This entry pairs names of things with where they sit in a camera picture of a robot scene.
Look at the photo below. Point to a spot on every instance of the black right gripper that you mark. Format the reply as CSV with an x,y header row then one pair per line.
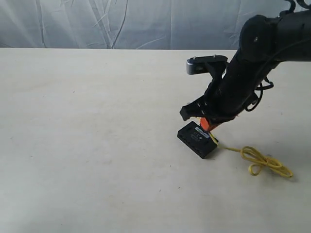
x,y
216,104

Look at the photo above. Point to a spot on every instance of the black network switch box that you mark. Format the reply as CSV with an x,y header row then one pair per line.
x,y
198,140

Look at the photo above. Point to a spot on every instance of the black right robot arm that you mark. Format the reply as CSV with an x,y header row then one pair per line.
x,y
236,84

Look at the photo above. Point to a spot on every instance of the grey wrinkled backdrop cloth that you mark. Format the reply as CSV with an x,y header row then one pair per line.
x,y
129,24

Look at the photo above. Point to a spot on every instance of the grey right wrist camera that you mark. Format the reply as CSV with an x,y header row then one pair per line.
x,y
199,65

